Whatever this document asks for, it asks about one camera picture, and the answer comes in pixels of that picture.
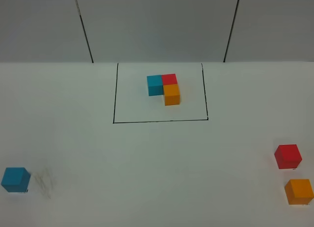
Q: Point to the red template cube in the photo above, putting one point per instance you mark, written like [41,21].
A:
[169,79]

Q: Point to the orange template cube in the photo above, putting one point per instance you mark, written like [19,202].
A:
[172,94]

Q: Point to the blue template cube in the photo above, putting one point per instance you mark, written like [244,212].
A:
[155,85]

